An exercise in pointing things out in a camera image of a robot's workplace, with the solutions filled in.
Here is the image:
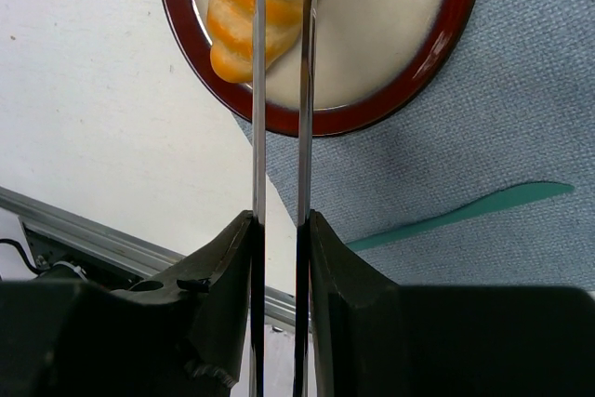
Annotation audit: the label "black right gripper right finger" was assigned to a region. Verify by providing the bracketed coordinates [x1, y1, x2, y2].
[310, 212, 594, 396]

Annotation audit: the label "metal tongs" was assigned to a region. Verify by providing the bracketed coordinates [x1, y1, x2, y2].
[249, 0, 317, 396]

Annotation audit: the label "teal plastic knife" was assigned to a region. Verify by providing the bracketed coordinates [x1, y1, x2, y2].
[347, 181, 575, 252]

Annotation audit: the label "round red-rimmed plate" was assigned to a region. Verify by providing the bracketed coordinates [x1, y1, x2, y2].
[163, 0, 475, 137]

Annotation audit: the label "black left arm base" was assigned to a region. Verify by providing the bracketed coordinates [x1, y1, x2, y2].
[1, 238, 141, 291]

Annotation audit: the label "blue-grey cloth placemat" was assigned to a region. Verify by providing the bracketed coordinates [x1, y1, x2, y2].
[139, 0, 595, 296]

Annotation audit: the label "aluminium table edge rail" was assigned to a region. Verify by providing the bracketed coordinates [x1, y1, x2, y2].
[1, 190, 296, 334]

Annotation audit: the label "striped bread roll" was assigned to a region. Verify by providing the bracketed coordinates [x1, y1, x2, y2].
[206, 0, 303, 84]

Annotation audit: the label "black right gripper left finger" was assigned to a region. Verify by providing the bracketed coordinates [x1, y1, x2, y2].
[1, 211, 252, 396]

